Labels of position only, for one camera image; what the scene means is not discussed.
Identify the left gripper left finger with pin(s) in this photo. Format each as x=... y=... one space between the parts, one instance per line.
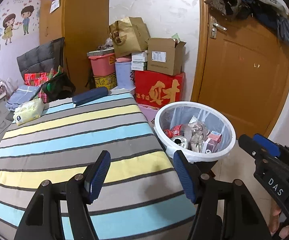
x=95 y=175

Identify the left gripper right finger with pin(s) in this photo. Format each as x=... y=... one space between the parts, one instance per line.
x=189 y=176

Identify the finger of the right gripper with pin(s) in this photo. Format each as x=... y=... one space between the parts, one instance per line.
x=271 y=147
x=253 y=148

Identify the red milk can front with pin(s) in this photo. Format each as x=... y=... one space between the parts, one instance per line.
x=181 y=141

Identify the red milk can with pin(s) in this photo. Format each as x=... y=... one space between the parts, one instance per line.
x=181 y=141
x=174 y=131

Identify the clear cola bottle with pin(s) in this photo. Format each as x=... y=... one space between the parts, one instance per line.
x=196 y=133

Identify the white trash bin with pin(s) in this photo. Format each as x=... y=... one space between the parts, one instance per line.
x=180 y=113

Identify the striped tablecloth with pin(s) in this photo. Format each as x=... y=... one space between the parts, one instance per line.
x=141 y=198

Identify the navy glasses case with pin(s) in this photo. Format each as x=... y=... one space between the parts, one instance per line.
x=90 y=95

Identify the wooden door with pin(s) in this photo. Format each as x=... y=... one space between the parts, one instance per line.
x=243 y=73

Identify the tissue pack yellow green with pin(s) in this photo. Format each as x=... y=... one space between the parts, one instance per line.
x=28 y=111

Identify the red gift box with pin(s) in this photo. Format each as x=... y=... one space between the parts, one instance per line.
x=156 y=89

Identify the yellow tin box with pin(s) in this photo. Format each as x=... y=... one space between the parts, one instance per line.
x=109 y=81

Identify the folded blue blanket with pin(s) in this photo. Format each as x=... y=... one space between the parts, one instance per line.
x=23 y=94

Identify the light blue round container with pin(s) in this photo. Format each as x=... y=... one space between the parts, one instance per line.
x=125 y=75

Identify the pink plastic bucket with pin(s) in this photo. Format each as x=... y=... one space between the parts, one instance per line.
x=103 y=65

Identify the red plaid blanket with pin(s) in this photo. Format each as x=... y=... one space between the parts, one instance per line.
x=38 y=79

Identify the stacked white small boxes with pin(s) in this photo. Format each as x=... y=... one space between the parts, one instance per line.
x=139 y=61

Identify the open cardboard box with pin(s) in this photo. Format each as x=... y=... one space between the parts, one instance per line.
x=165 y=55

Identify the grey cushioned chair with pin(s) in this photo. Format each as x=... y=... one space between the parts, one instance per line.
x=43 y=58

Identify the brown paper bag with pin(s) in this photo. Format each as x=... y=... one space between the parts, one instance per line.
x=129 y=35

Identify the dark bag on door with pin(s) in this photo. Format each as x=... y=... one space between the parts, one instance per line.
x=230 y=9

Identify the wooden wardrobe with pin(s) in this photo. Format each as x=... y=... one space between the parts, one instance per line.
x=83 y=24

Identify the door handle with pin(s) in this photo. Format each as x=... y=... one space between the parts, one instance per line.
x=214 y=27

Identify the cartoon couple wall sticker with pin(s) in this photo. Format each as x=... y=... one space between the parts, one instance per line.
x=10 y=25

